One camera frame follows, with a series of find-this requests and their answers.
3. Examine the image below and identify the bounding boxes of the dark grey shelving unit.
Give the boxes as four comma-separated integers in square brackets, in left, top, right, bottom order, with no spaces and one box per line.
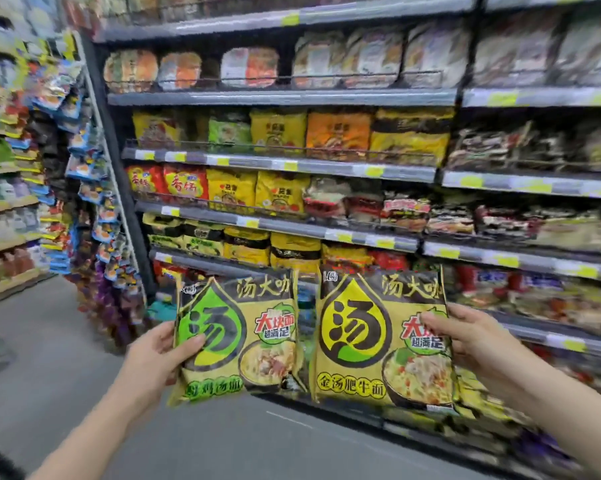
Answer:
[80,0,481,445]
[423,0,601,480]

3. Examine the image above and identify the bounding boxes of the row of mixed noodle packs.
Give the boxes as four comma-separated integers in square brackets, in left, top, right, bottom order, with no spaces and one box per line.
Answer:
[425,202,601,256]

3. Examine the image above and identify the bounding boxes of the red noodle packet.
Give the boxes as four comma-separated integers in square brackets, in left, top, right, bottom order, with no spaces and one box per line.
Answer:
[372,250,412,273]

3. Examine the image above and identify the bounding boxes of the green noodle multipack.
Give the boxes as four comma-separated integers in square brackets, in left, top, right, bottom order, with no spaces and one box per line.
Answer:
[208,114,253,154]

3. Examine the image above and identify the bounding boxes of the person's right hand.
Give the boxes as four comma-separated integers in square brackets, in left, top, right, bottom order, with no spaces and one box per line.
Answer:
[420,302,520,396]

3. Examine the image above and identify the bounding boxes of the pile of yellow purple packets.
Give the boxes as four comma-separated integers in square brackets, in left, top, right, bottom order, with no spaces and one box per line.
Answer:
[454,364,586,473]

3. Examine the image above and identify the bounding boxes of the orange green noodle bowl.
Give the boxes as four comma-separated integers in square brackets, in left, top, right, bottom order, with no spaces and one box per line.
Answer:
[103,49,159,93]

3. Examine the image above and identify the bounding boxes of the rack of hanging snack packets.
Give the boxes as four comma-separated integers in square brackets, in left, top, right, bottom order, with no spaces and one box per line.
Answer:
[29,32,148,348]

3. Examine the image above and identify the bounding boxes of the yellow red noodle multipack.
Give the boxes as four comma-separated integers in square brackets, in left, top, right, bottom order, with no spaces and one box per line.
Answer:
[321,243,377,273]

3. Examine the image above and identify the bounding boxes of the row of red white packs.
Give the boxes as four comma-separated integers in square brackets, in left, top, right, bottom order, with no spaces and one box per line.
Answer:
[443,264,601,337]

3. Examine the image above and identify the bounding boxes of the row of pale noodle multipacks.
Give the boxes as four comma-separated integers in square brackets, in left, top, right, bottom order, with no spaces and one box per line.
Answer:
[473,7,601,88]

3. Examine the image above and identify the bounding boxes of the wooden shelves with goods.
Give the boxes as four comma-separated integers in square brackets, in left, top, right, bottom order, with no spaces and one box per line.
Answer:
[0,0,48,308]

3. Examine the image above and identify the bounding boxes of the row of dark noodle packs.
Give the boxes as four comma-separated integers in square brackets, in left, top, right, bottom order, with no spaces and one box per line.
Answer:
[447,120,601,174]

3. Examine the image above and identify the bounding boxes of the dark red noodle pack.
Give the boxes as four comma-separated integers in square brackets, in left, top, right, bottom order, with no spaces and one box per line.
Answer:
[347,191,387,226]

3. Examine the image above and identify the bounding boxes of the pink label noodle pack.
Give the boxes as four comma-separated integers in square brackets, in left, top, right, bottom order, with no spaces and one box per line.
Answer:
[381,194,432,234]

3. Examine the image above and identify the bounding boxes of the green label noodle packet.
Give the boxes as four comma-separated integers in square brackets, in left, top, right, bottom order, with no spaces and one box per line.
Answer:
[168,268,307,408]

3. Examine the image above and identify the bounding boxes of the white noodle multipack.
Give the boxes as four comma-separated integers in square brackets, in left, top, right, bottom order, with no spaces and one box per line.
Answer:
[342,26,405,90]
[402,19,472,90]
[292,31,347,90]

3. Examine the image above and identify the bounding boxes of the yellow label noodle packet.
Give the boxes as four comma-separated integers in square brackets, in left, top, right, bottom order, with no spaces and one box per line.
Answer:
[310,264,462,416]

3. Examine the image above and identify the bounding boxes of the teal packet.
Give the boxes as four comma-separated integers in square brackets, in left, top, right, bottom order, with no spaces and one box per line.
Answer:
[147,299,179,324]

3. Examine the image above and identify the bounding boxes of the orange noodle multipack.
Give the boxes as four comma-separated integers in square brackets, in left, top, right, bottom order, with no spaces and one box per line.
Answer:
[306,112,372,161]

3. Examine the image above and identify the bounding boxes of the person's left hand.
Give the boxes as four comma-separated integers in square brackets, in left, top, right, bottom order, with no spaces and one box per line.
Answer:
[111,321,207,411]

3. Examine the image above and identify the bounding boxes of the person's right forearm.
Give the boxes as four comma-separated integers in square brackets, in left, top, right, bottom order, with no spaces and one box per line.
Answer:
[498,342,601,480]

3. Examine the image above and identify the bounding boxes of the white red noodle pack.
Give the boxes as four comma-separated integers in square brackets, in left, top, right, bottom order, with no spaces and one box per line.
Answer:
[303,177,352,221]

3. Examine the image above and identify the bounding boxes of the person's left forearm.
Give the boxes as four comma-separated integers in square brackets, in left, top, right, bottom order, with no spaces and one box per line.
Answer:
[28,387,147,480]

